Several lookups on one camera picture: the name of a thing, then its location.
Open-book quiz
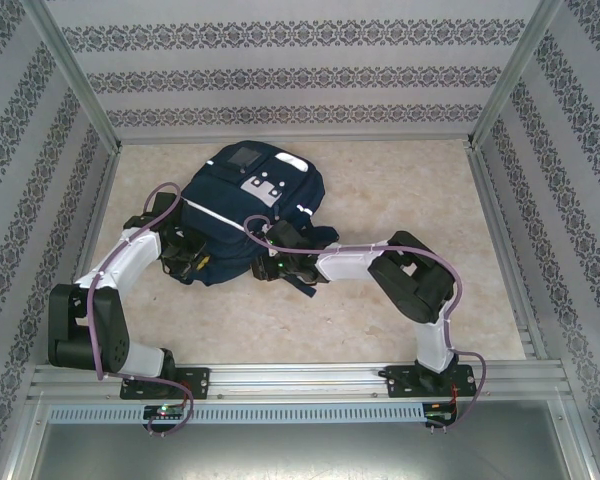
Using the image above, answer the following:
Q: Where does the aluminium frame post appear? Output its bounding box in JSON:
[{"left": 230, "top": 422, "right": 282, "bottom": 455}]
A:
[
  {"left": 22, "top": 0, "right": 124, "bottom": 154},
  {"left": 468, "top": 0, "right": 566, "bottom": 149}
]

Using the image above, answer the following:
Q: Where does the aluminium mounting rail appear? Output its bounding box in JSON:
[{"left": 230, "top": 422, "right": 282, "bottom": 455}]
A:
[{"left": 27, "top": 363, "right": 566, "bottom": 401}]

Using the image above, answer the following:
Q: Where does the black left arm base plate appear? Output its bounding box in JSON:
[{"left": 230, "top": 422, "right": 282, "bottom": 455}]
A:
[{"left": 119, "top": 367, "right": 211, "bottom": 401}]

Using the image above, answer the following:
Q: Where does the grey metal sheet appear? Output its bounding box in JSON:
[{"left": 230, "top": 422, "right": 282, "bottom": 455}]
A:
[{"left": 7, "top": 399, "right": 596, "bottom": 480}]

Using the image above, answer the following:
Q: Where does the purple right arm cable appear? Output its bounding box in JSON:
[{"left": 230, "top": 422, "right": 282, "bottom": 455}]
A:
[{"left": 243, "top": 214, "right": 491, "bottom": 437}]

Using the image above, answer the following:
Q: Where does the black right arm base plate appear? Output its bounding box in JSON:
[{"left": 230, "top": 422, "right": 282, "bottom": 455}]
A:
[{"left": 385, "top": 364, "right": 479, "bottom": 400}]

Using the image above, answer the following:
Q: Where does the right circuit board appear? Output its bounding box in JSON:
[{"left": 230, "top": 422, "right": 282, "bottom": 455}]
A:
[{"left": 426, "top": 402, "right": 459, "bottom": 426}]

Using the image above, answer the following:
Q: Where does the grey slotted cable duct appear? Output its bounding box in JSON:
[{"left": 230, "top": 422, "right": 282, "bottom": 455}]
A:
[{"left": 47, "top": 403, "right": 426, "bottom": 425}]

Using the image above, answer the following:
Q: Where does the aluminium table edge rail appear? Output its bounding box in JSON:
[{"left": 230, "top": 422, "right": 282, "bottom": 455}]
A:
[
  {"left": 467, "top": 147, "right": 549, "bottom": 361},
  {"left": 117, "top": 132, "right": 474, "bottom": 147},
  {"left": 49, "top": 149, "right": 122, "bottom": 366}
]

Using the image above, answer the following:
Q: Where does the circuit board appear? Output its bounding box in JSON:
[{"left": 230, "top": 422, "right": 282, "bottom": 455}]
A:
[
  {"left": 426, "top": 402, "right": 459, "bottom": 426},
  {"left": 143, "top": 405, "right": 186, "bottom": 419}
]

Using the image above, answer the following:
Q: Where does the left circuit board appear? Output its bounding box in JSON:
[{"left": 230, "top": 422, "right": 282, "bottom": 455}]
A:
[{"left": 143, "top": 405, "right": 186, "bottom": 419}]

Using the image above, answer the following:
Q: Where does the navy blue backpack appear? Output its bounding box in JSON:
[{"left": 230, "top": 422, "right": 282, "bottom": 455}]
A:
[{"left": 177, "top": 140, "right": 342, "bottom": 300}]

